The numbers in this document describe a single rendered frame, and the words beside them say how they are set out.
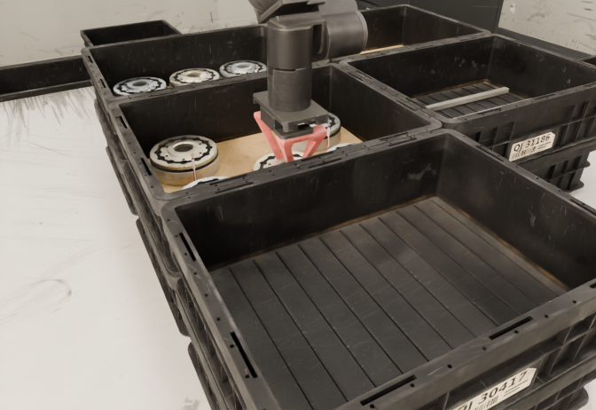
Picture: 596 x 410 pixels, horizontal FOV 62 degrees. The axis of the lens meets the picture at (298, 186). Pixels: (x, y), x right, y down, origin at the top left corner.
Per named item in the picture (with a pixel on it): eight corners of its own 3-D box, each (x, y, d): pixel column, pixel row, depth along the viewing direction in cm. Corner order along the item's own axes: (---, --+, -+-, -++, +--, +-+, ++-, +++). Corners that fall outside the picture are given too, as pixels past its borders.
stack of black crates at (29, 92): (26, 211, 184) (-16, 98, 160) (19, 175, 206) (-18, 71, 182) (133, 183, 201) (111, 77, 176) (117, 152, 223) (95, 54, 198)
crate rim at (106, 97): (109, 116, 75) (105, 102, 74) (82, 59, 97) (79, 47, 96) (333, 74, 91) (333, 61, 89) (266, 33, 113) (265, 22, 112)
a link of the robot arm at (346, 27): (246, -18, 63) (271, -46, 55) (322, -26, 68) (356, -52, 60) (268, 74, 65) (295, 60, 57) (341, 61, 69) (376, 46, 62)
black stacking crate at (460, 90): (435, 197, 74) (448, 129, 68) (333, 122, 96) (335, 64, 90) (605, 140, 89) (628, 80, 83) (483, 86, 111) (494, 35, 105)
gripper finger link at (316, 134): (301, 154, 74) (303, 96, 69) (325, 177, 69) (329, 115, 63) (260, 164, 71) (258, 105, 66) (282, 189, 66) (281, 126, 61)
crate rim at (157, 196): (159, 222, 53) (155, 203, 51) (109, 116, 75) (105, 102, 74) (445, 141, 68) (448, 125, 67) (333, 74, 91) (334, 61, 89)
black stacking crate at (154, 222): (172, 286, 58) (157, 207, 52) (122, 170, 80) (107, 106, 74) (433, 198, 74) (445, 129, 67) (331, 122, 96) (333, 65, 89)
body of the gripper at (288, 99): (294, 98, 71) (294, 47, 67) (329, 126, 64) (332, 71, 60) (252, 106, 69) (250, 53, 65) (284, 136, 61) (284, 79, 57)
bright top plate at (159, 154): (159, 176, 70) (158, 172, 70) (144, 145, 78) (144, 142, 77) (226, 161, 74) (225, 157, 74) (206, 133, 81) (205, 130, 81)
